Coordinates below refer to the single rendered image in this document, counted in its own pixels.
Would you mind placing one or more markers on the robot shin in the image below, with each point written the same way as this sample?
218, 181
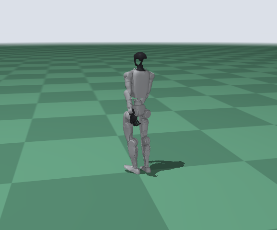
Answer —
133, 153
146, 153

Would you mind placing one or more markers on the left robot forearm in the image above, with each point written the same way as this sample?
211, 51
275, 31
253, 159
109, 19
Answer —
129, 101

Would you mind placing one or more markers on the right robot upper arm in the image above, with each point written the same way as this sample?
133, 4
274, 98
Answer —
151, 80

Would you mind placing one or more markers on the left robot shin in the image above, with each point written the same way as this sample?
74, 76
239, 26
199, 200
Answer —
133, 153

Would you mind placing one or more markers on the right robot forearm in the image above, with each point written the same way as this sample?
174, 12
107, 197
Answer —
144, 99

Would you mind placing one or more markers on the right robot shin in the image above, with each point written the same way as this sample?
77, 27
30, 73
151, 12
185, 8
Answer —
146, 153

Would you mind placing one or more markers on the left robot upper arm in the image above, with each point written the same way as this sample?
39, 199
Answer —
127, 77

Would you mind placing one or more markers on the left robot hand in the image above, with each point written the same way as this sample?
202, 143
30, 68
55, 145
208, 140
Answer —
133, 119

